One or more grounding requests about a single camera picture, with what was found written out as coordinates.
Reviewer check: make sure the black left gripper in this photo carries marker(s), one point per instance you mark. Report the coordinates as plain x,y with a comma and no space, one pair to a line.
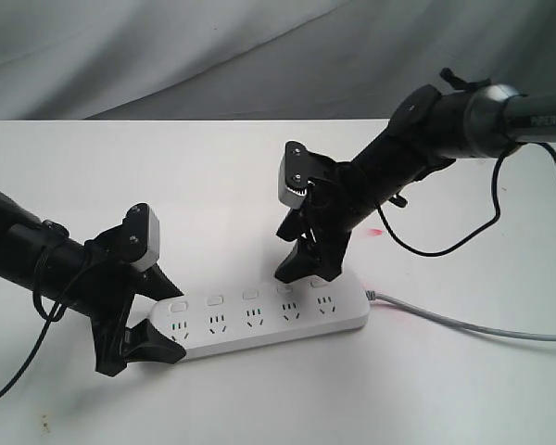
102,287

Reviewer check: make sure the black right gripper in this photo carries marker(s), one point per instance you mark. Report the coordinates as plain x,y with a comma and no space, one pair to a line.
343,197

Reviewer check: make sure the white five-socket power strip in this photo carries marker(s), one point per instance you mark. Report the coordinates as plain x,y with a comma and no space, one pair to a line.
261,315

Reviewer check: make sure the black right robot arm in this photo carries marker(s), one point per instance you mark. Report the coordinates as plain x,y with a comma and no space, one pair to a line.
426,133

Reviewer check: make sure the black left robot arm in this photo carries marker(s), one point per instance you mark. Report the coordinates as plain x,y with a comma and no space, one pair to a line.
22,235

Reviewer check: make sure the grey backdrop cloth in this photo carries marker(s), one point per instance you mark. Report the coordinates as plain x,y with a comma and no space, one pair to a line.
259,60

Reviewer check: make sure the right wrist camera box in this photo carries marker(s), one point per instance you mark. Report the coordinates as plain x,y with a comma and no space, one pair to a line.
295,170

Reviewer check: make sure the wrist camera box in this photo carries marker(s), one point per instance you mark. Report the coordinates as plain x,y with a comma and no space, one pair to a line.
140,237
295,170

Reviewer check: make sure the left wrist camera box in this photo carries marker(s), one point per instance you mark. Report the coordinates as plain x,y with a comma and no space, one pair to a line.
140,237

